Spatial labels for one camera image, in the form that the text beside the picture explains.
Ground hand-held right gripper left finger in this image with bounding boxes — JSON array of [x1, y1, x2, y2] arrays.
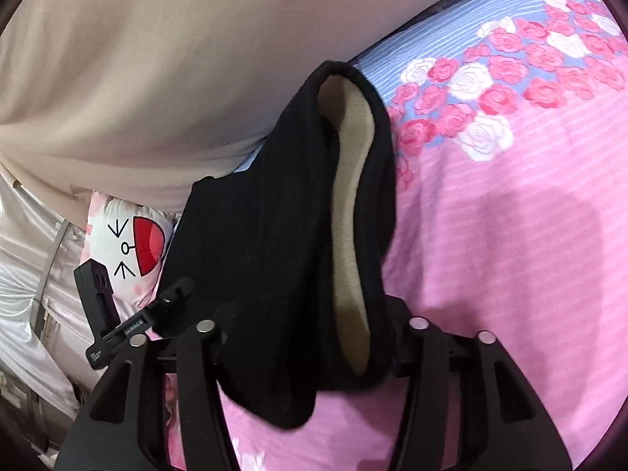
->
[[56, 319, 236, 471]]

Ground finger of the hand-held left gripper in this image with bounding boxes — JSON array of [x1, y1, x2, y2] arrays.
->
[[144, 277, 196, 340]]

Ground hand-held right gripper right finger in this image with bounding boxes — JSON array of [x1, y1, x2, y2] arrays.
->
[[385, 297, 572, 471]]

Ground black pants with beige lining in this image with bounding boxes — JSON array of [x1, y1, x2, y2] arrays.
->
[[164, 60, 398, 430]]

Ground white cartoon face pillow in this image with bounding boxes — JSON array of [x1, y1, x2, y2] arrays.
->
[[81, 191, 180, 305]]

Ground silver satin cloth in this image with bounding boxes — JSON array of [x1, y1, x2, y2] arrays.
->
[[0, 157, 94, 427]]

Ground pink floral bed sheet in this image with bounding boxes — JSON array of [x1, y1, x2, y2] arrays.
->
[[147, 0, 628, 471]]

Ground beige blanket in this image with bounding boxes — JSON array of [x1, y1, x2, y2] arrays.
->
[[0, 0, 594, 221]]

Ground grey strap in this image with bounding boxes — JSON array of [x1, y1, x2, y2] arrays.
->
[[29, 220, 70, 337]]

